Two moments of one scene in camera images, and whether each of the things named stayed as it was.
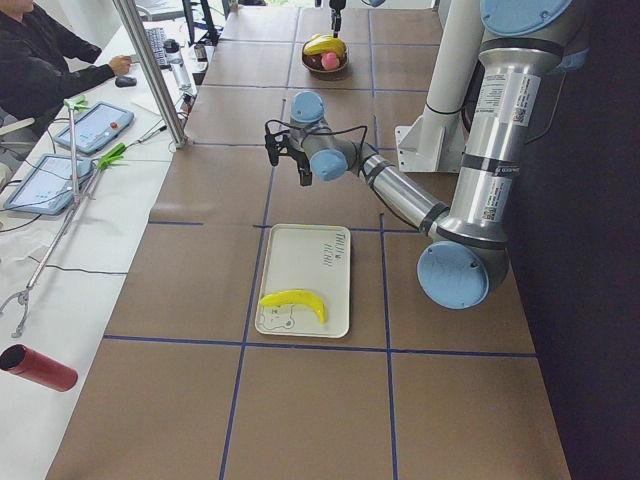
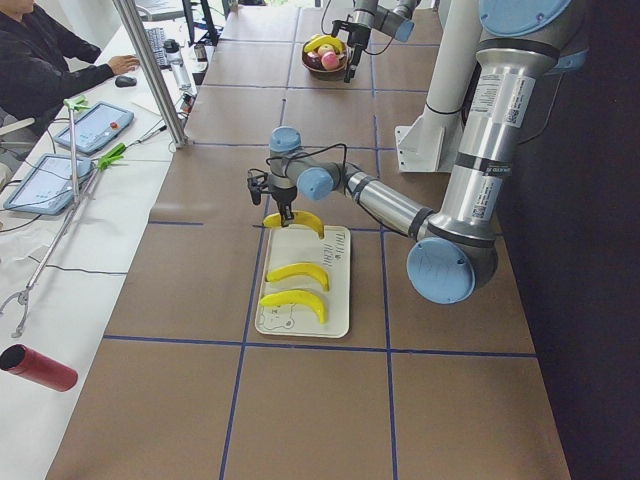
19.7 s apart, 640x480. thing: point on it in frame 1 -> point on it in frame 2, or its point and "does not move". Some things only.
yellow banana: (324, 44) -> (304, 269)
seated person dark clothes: (44, 62) does not move
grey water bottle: (173, 52) does not move
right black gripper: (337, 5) -> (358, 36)
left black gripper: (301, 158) -> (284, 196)
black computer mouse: (125, 81) does not move
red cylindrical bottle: (17, 358) does not move
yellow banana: (288, 297) does not move
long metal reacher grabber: (23, 295) does not move
